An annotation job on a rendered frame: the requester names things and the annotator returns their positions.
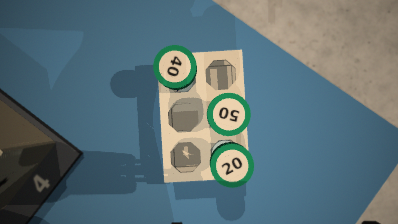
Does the blue bench mat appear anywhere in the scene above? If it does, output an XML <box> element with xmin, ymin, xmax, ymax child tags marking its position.
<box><xmin>0</xmin><ymin>0</ymin><xmax>398</xmax><ymax>224</ymax></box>

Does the beige tube rack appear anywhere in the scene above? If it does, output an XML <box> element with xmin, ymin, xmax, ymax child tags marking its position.
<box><xmin>158</xmin><ymin>50</ymin><xmax>248</xmax><ymax>182</ymax></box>

